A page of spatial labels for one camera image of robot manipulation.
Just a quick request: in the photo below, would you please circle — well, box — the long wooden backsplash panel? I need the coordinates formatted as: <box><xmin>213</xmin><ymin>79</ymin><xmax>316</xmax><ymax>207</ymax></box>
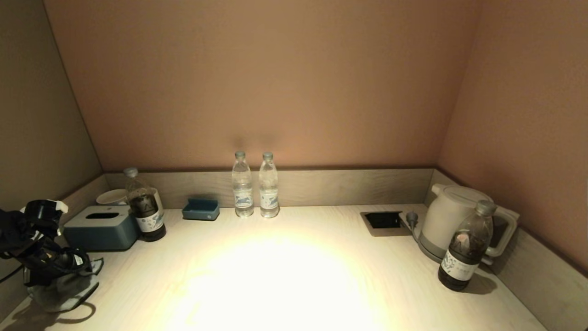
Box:
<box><xmin>105</xmin><ymin>169</ymin><xmax>435</xmax><ymax>210</ymax></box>

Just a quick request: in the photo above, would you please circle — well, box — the wooden side rim panel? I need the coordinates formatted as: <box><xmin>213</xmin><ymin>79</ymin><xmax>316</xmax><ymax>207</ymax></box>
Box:
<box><xmin>0</xmin><ymin>173</ymin><xmax>110</xmax><ymax>322</ymax></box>
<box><xmin>425</xmin><ymin>169</ymin><xmax>588</xmax><ymax>331</ymax></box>

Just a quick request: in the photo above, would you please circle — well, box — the dark drink plastic bottle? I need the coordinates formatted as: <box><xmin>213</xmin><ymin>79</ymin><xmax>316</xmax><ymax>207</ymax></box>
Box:
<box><xmin>438</xmin><ymin>200</ymin><xmax>497</xmax><ymax>291</ymax></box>
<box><xmin>124</xmin><ymin>167</ymin><xmax>167</xmax><ymax>242</ymax></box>

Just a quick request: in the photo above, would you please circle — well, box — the blue-grey tissue box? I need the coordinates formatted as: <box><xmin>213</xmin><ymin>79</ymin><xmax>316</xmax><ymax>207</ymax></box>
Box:
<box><xmin>63</xmin><ymin>205</ymin><xmax>141</xmax><ymax>251</ymax></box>

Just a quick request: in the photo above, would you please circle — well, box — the grey kettle power plug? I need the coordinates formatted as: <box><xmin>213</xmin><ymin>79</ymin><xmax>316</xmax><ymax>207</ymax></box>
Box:
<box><xmin>400</xmin><ymin>211</ymin><xmax>421</xmax><ymax>242</ymax></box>

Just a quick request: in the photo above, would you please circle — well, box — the small blue rectangular tray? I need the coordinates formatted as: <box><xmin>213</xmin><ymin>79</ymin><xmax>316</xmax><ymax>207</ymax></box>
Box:
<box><xmin>182</xmin><ymin>198</ymin><xmax>220</xmax><ymax>221</ymax></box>

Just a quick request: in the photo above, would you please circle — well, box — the recessed table socket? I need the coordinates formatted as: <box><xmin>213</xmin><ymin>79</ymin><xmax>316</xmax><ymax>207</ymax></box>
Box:
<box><xmin>360</xmin><ymin>211</ymin><xmax>412</xmax><ymax>237</ymax></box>

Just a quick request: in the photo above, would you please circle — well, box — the white ceramic cup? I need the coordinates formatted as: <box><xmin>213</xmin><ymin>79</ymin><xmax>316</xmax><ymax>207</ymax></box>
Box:
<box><xmin>96</xmin><ymin>188</ymin><xmax>164</xmax><ymax>211</ymax></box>

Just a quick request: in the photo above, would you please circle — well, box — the light blue microfiber cloth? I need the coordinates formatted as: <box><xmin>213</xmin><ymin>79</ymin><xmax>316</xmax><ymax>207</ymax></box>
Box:
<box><xmin>25</xmin><ymin>257</ymin><xmax>104</xmax><ymax>313</ymax></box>

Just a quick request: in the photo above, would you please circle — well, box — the white electric kettle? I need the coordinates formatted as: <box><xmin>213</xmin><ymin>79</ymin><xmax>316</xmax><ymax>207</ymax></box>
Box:
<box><xmin>419</xmin><ymin>183</ymin><xmax>520</xmax><ymax>258</ymax></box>

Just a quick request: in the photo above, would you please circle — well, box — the clear water bottle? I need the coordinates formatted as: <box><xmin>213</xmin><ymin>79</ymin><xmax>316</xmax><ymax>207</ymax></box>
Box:
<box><xmin>259</xmin><ymin>152</ymin><xmax>280</xmax><ymax>218</ymax></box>
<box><xmin>232</xmin><ymin>151</ymin><xmax>254</xmax><ymax>217</ymax></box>

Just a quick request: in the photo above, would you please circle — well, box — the grey kettle base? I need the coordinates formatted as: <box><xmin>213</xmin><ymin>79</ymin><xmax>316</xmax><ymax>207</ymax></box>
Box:
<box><xmin>416</xmin><ymin>230</ymin><xmax>495</xmax><ymax>266</ymax></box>

